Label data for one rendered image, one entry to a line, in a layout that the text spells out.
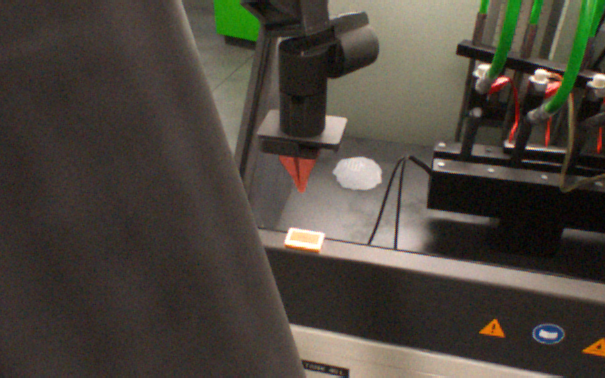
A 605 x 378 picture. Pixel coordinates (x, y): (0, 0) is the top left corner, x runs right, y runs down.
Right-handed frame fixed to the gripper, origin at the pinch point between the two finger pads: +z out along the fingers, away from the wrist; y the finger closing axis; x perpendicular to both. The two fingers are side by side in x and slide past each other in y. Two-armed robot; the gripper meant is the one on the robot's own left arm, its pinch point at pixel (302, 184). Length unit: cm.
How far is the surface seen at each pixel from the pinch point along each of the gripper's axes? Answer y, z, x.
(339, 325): -6.6, 23.9, 2.5
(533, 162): -33.4, 7.4, -25.0
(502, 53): -22.1, -18.1, -6.4
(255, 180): 8.6, 4.8, -5.8
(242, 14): 109, 84, -290
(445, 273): -20.3, 10.1, 1.7
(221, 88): 104, 108, -229
